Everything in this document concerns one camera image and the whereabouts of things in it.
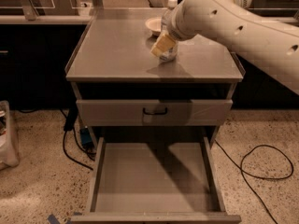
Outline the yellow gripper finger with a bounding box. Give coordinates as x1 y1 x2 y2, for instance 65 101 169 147
150 33 176 57

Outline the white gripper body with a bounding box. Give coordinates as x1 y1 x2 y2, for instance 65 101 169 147
167 0 197 41

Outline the clear plastic water bottle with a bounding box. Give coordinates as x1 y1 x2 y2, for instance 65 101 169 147
159 0 178 63

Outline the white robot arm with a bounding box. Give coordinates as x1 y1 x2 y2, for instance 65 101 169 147
151 0 299 94

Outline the grey drawer cabinet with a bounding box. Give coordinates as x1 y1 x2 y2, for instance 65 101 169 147
66 8 243 141

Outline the closed grey top drawer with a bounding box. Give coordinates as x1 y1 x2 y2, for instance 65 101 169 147
77 100 233 126

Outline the open grey middle drawer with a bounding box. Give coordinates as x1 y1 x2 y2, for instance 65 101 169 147
71 139 241 224

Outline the white paper bowl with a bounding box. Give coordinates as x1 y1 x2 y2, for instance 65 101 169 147
145 17 161 36

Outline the blue power adapter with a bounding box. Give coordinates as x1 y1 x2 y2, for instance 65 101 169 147
79 128 93 147

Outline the blue tape piece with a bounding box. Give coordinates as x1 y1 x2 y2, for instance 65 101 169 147
47 212 82 224

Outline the black drawer handle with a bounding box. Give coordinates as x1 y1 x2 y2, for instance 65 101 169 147
142 107 168 116

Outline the black floor cable left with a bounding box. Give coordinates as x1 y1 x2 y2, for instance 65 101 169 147
59 108 96 172

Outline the black floor cable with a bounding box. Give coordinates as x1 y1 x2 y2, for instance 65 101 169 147
214 139 294 224
59 108 96 172

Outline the black floor cable right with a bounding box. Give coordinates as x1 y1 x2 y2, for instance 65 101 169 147
214 139 294 224

